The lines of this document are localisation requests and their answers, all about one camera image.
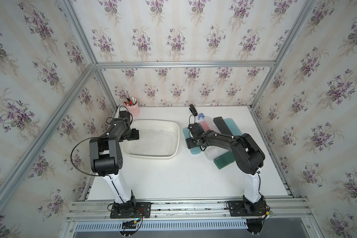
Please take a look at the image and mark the black pencil case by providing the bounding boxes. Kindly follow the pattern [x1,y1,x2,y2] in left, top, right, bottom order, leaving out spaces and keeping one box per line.
[213,117,233,135]

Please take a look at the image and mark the pink pen holder cup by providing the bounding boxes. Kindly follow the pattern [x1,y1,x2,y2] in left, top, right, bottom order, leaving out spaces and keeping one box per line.
[126,103,140,117]

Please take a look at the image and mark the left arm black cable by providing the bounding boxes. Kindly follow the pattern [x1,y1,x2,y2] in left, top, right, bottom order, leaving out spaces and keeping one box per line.
[70,136,100,177]

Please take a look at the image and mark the clear pencil case front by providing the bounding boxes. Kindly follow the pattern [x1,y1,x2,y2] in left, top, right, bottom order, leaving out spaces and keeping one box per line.
[204,146,229,161]

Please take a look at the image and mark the aluminium front rail frame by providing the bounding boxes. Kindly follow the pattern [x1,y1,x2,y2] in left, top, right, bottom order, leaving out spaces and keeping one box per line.
[59,197,323,238]

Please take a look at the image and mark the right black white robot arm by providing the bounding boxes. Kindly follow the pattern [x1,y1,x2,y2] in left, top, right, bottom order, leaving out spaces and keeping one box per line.
[185,123,266,215]

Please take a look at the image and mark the pens in cup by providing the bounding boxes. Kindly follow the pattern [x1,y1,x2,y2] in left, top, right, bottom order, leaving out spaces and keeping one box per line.
[124,97,137,107]

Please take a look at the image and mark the black stapler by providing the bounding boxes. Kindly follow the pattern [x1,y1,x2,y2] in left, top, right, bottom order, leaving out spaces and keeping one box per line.
[189,104,198,117]

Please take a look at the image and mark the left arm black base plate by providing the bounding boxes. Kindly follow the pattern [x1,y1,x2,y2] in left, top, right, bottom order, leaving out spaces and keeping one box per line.
[110,202,152,219]

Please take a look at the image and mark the pink pencil case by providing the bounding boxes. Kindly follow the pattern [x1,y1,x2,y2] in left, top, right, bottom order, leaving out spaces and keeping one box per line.
[199,121,210,131]

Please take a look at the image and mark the dark green pencil case front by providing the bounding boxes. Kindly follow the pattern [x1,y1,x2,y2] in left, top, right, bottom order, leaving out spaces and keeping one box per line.
[213,151,235,170]

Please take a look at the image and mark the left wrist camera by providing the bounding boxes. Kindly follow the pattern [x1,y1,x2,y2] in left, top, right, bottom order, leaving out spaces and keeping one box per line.
[118,111,132,122]

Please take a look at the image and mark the blue white small clip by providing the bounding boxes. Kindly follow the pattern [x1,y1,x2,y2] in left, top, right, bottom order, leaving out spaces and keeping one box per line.
[198,113,205,121]

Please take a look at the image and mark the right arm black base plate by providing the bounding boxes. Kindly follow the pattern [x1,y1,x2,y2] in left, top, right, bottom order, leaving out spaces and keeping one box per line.
[226,199,270,217]

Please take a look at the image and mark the white plastic storage box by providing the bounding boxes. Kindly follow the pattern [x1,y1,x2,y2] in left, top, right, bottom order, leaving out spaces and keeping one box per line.
[122,120,180,160]

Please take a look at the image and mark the light teal pencil case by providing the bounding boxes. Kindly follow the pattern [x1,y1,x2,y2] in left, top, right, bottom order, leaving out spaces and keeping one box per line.
[224,118,243,136]
[182,128,201,155]

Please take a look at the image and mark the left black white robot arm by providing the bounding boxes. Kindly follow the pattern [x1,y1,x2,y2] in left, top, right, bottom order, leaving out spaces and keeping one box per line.
[89,111,139,210]

